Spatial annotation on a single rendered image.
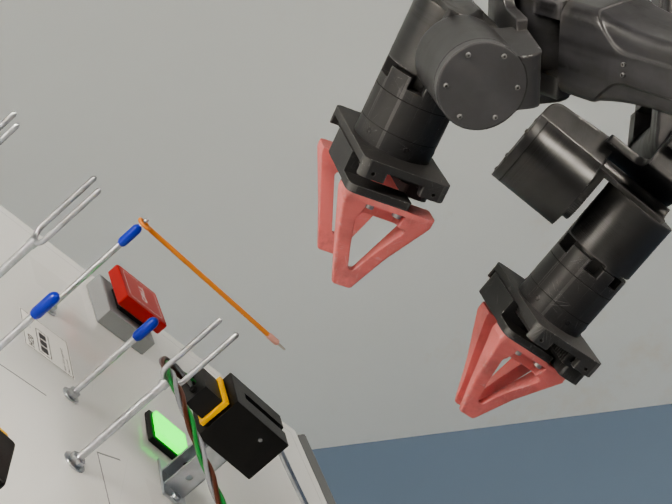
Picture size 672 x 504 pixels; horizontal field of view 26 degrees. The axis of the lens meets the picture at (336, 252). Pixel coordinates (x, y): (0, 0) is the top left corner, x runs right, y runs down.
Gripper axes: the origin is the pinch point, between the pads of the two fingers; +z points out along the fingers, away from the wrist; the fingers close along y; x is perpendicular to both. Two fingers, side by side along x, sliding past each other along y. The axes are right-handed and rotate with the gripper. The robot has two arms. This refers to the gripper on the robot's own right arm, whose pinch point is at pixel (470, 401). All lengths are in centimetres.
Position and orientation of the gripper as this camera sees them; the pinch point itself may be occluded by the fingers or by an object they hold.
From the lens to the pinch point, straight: 111.0
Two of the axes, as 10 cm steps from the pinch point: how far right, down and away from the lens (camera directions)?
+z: -6.1, 7.5, 2.4
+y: 2.0, 4.4, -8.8
